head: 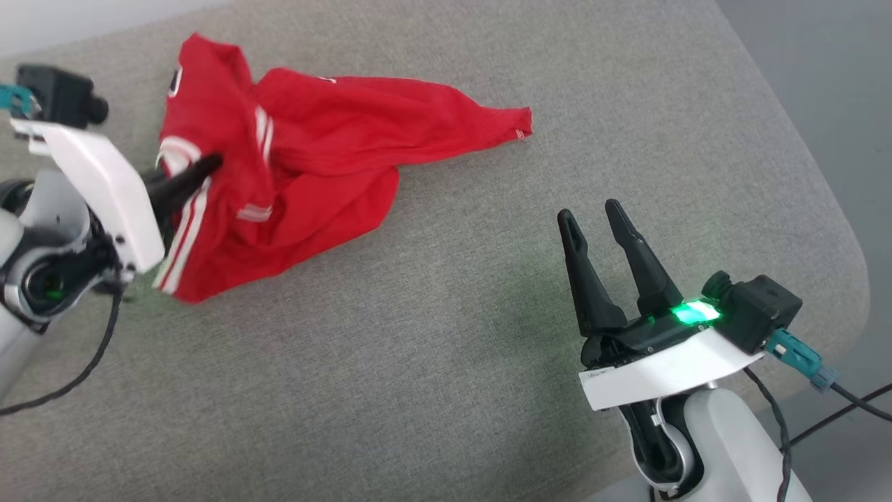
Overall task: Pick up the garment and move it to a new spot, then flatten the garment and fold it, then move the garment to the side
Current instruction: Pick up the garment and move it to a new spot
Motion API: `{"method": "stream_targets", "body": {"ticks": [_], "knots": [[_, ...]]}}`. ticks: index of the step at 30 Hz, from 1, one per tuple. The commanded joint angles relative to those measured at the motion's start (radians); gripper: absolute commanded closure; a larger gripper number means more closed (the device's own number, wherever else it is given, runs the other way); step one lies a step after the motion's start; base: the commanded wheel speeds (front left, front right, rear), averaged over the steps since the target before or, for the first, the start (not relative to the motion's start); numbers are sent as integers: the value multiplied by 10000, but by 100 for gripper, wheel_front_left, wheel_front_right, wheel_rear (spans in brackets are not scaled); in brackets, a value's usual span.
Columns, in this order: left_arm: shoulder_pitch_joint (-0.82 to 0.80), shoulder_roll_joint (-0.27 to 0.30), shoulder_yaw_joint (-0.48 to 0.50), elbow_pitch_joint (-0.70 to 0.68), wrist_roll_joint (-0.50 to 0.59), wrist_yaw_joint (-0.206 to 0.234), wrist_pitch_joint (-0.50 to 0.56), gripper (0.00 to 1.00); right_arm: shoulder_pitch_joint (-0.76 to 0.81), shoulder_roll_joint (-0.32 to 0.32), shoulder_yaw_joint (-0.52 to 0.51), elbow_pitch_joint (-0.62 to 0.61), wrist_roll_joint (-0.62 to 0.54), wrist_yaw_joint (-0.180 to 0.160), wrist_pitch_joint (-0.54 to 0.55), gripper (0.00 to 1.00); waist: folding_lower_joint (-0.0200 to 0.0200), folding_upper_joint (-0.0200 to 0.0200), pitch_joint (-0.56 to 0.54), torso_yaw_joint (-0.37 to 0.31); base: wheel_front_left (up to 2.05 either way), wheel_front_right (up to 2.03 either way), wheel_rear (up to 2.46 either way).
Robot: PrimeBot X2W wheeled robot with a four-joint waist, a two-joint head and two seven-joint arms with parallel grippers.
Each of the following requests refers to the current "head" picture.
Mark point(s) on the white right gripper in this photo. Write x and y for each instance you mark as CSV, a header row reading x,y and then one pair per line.
x,y
662,369

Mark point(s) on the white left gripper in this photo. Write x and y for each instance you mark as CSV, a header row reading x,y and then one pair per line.
x,y
104,181

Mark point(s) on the red garment with white stripes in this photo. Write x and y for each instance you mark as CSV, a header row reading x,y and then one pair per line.
x,y
313,139

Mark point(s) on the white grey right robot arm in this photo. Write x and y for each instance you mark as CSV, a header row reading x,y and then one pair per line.
x,y
732,446

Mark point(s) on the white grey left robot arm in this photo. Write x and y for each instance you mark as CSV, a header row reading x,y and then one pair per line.
x,y
49,209

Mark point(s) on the grey fabric sofa cushion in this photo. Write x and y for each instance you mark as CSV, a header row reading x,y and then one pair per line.
x,y
453,314

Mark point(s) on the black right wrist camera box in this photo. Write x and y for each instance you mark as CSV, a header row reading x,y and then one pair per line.
x,y
763,310

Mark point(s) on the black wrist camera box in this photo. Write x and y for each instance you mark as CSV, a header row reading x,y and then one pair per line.
x,y
59,94
763,310

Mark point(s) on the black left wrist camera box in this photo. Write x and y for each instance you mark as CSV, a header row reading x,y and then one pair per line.
x,y
59,94

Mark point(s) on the teal left camera connector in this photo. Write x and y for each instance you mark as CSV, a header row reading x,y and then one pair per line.
x,y
14,99

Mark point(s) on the teal camera connector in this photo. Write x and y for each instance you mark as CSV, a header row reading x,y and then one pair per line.
x,y
14,99
798,352

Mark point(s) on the teal right camera connector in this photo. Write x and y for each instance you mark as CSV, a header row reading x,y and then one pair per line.
x,y
798,352

